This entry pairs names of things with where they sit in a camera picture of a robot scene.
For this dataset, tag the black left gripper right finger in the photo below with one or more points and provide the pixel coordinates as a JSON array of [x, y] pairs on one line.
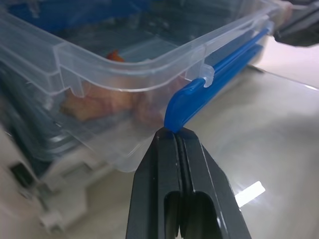
[[199, 174]]

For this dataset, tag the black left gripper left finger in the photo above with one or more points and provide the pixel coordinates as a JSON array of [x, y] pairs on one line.
[[154, 179]]

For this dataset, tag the clear food container blue latches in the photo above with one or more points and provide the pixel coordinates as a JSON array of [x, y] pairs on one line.
[[139, 67]]

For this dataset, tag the brown fried food pieces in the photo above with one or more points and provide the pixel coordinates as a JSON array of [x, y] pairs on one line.
[[109, 103]]

